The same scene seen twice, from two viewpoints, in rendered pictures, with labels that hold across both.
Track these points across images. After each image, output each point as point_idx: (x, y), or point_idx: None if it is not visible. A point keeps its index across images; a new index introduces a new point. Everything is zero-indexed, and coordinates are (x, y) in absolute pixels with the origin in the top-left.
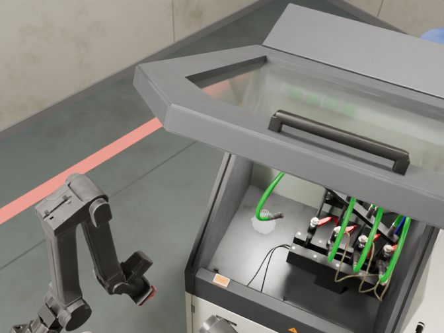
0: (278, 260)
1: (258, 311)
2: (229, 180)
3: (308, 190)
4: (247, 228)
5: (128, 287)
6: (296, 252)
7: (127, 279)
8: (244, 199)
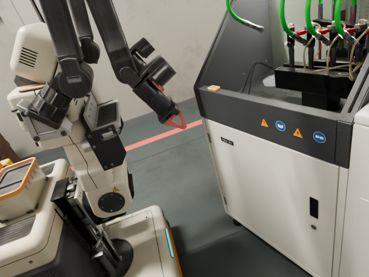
0: (275, 98)
1: (238, 110)
2: (231, 22)
3: (315, 54)
4: (259, 86)
5: (134, 59)
6: (280, 70)
7: (132, 49)
8: (265, 75)
